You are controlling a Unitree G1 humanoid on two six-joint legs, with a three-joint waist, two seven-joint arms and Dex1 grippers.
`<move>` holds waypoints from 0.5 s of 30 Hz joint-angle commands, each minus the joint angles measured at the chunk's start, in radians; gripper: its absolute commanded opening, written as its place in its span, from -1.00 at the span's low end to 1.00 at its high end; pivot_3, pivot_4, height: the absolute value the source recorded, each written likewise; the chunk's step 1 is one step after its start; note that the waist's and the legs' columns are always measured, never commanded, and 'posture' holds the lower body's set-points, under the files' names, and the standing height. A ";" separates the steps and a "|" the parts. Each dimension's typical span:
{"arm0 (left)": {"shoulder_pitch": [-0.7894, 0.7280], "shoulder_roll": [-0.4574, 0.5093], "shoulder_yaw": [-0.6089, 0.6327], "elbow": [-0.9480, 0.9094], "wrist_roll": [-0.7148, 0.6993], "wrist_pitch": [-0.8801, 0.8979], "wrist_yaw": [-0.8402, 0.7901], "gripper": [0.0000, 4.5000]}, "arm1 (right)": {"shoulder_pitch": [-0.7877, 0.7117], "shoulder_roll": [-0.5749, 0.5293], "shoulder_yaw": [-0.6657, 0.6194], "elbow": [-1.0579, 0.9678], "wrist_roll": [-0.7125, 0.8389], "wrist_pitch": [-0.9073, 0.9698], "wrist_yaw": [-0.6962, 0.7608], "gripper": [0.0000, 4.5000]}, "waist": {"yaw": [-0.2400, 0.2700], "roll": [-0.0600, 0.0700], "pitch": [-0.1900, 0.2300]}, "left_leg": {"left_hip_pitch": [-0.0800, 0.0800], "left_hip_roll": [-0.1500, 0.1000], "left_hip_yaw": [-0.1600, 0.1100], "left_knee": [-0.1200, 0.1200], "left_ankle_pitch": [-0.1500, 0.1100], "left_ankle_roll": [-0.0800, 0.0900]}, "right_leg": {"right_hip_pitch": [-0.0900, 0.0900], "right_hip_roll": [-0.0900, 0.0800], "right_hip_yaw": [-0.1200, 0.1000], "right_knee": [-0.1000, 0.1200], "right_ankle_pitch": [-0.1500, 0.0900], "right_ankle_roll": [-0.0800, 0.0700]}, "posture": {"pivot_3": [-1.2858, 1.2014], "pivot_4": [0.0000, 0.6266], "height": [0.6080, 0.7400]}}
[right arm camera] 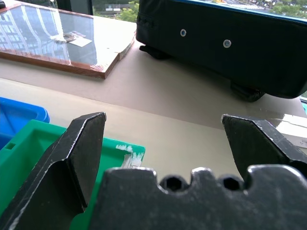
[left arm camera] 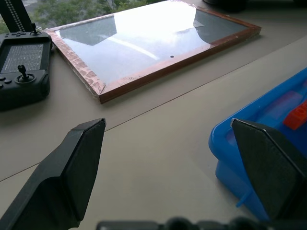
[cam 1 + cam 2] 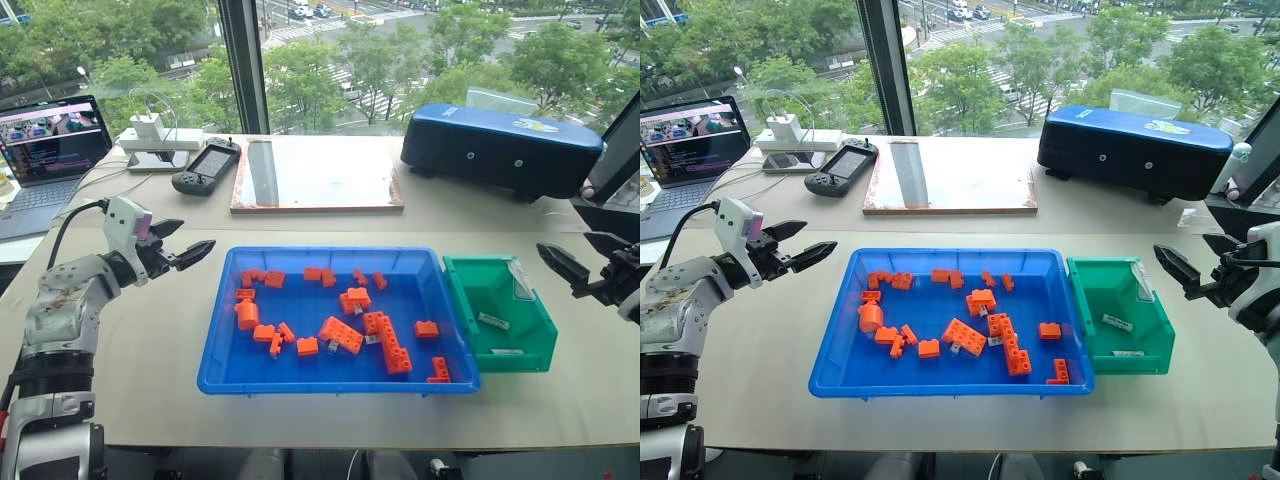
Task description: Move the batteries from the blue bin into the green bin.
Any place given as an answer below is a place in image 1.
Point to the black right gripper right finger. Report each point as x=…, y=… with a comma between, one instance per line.
x=259, y=143

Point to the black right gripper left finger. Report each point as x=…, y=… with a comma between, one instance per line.
x=72, y=163

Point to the green plastic tray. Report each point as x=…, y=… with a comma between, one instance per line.
x=21, y=153

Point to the blue plastic bin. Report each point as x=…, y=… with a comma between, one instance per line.
x=16, y=117

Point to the black carrying case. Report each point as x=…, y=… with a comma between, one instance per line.
x=230, y=45

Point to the wood-framed glass panel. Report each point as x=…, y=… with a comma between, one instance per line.
x=52, y=36

